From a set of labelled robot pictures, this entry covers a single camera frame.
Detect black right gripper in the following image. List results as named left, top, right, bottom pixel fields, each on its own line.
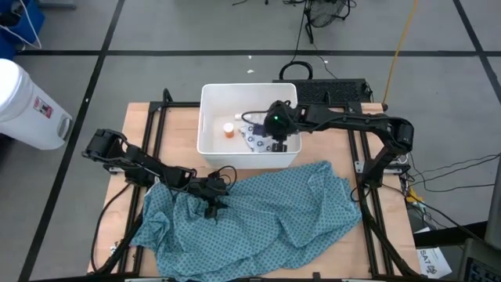
left=262, top=99, right=304, bottom=154

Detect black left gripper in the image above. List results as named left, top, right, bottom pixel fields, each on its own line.
left=187, top=173, right=231, bottom=221

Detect white bag navy cross print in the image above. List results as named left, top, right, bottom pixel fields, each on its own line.
left=237, top=123, right=275, bottom=154

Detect blue patterned hospital gown cloth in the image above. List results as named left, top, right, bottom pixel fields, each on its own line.
left=130, top=160, right=363, bottom=282

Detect white mesh basket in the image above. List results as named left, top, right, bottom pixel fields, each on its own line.
left=196, top=82, right=303, bottom=170

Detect blue plastic bin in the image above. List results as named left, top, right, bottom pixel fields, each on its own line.
left=0, top=0, right=46, bottom=60

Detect clear tube with white cap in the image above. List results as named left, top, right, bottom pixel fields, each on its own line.
left=233, top=111, right=271, bottom=121

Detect black keyboard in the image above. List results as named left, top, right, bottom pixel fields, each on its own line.
left=272, top=78, right=373, bottom=105

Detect yellow plug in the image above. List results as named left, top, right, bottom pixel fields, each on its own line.
left=405, top=190, right=426, bottom=205

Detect black floor bar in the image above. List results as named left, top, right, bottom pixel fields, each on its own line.
left=413, top=221, right=488, bottom=248

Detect white printed paper sheet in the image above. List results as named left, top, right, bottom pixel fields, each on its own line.
left=414, top=226, right=453, bottom=280

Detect white trash can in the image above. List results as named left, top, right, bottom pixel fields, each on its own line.
left=0, top=58, right=74, bottom=151

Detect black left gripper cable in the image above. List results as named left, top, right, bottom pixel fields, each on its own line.
left=211, top=164, right=239, bottom=193

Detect black looped cable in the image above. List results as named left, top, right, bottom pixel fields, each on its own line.
left=278, top=60, right=314, bottom=81

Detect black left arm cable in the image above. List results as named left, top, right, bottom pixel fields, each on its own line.
left=90, top=182, right=132, bottom=273

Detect yellow cable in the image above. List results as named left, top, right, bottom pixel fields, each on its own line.
left=382, top=0, right=420, bottom=107

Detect black floor cables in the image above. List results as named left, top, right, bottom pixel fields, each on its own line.
left=406, top=152, right=501, bottom=193

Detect white cable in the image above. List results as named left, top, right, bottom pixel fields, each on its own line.
left=0, top=0, right=43, bottom=50

